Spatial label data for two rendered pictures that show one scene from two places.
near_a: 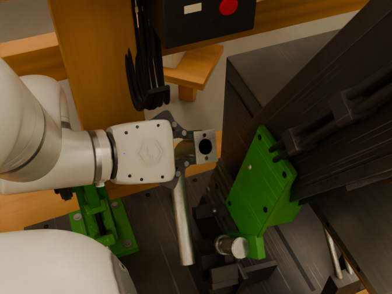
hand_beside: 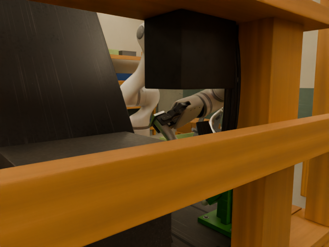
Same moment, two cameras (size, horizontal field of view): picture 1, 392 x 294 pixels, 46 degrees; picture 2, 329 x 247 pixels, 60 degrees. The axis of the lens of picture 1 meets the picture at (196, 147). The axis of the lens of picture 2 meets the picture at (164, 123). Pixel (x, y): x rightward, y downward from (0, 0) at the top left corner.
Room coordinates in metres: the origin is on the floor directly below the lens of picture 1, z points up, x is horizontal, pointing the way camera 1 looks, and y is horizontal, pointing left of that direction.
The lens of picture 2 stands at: (1.34, -0.27, 1.36)
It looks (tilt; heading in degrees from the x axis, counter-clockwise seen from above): 8 degrees down; 161
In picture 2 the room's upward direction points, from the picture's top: straight up
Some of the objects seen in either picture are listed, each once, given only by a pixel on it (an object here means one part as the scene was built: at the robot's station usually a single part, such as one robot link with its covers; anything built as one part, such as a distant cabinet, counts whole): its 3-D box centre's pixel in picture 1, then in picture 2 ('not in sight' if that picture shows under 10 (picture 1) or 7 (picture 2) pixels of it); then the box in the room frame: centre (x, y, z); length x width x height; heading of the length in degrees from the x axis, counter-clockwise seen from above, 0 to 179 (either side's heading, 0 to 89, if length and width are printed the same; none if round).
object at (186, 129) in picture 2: not in sight; (202, 130); (-4.96, 2.88, 0.22); 1.20 x 0.81 x 0.44; 20
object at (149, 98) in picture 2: not in sight; (143, 105); (-0.18, 0.13, 1.24); 0.19 x 0.12 x 0.24; 102
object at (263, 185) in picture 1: (272, 185); not in sight; (0.50, -0.14, 1.17); 0.13 x 0.12 x 0.20; 111
